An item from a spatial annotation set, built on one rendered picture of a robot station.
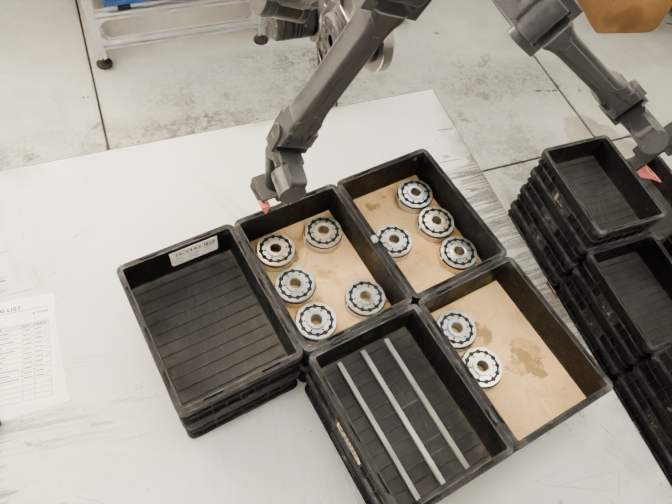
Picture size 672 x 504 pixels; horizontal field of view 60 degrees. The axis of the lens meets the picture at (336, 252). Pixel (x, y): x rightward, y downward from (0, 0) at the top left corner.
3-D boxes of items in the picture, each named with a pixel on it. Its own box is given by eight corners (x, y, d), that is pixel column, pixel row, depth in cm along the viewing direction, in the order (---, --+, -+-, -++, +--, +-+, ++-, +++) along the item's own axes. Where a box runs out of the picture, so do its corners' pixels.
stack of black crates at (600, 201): (500, 217, 256) (541, 149, 218) (557, 202, 264) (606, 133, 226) (546, 294, 238) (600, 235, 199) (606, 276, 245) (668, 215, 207)
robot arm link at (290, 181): (313, 122, 117) (275, 118, 112) (332, 166, 112) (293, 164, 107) (291, 161, 125) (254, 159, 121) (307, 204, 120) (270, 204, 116)
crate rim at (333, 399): (305, 358, 133) (306, 354, 131) (413, 305, 143) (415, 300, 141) (399, 527, 116) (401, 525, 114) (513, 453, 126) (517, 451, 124)
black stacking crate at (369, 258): (234, 246, 157) (232, 223, 148) (329, 208, 167) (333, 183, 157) (303, 371, 141) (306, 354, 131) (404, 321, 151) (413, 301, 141)
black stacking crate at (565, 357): (406, 321, 151) (415, 302, 141) (494, 277, 161) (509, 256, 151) (498, 461, 135) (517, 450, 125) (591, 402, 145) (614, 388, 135)
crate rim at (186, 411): (116, 272, 139) (113, 267, 137) (231, 226, 149) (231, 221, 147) (179, 420, 123) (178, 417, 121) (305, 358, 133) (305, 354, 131)
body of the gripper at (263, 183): (304, 189, 129) (307, 169, 123) (262, 205, 126) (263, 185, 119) (291, 168, 132) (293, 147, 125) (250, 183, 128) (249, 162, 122)
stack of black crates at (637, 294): (547, 295, 238) (586, 252, 209) (607, 276, 246) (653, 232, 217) (601, 385, 219) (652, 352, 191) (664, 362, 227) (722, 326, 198)
